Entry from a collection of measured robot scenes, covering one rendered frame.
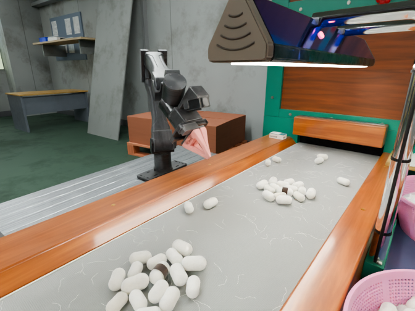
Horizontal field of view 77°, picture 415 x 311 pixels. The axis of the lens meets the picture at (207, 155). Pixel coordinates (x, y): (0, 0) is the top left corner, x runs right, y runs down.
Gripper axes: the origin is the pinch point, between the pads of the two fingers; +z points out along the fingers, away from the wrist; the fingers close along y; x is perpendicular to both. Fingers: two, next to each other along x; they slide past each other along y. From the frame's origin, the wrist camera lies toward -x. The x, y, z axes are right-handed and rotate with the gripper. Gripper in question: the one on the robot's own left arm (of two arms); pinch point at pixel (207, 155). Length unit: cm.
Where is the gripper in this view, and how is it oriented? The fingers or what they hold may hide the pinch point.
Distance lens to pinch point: 66.8
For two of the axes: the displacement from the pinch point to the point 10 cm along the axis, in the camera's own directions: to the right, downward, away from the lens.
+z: 5.7, 7.7, -2.7
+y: 6.6, -2.3, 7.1
